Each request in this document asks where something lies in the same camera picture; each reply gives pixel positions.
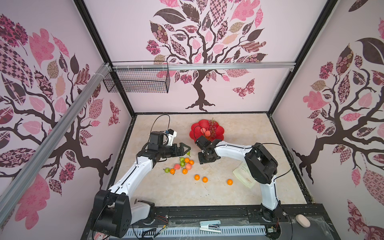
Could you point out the red flower fruit bowl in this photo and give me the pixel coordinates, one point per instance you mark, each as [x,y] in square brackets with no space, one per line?
[195,132]

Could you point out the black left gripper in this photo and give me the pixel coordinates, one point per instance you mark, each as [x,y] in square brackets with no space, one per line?
[180,150]

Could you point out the orange fake fruit middle left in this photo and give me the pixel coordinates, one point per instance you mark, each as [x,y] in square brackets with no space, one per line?
[197,177]

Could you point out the aluminium rail bar left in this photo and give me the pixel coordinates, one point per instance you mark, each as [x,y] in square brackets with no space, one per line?
[23,180]

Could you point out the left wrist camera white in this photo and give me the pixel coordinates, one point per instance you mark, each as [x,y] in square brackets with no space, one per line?
[171,135]

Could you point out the aluminium rail bar back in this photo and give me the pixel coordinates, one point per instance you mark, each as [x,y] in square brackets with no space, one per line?
[222,66]

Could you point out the white slotted cable duct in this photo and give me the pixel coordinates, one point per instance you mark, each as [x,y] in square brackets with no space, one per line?
[193,233]

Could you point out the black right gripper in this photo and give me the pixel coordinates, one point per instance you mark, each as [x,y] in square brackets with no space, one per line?
[201,161]

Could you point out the green white food pouch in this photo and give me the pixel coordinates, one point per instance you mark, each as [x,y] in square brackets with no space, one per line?
[243,174]

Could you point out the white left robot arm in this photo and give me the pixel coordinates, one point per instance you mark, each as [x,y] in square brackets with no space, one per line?
[114,210]

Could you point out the black wire basket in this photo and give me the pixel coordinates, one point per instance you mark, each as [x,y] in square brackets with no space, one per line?
[138,77]

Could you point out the purple fake grape bunch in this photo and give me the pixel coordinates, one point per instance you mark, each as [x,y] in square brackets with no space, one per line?
[213,128]

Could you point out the aluminium rail bar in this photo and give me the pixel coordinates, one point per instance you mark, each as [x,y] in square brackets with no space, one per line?
[23,180]
[222,66]

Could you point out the black base platform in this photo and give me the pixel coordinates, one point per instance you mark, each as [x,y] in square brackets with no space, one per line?
[284,227]

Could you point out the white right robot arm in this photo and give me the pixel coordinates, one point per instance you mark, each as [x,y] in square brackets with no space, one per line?
[261,164]

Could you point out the orange fake fruit cluster top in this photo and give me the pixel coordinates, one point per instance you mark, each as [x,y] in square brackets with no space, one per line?
[188,161]

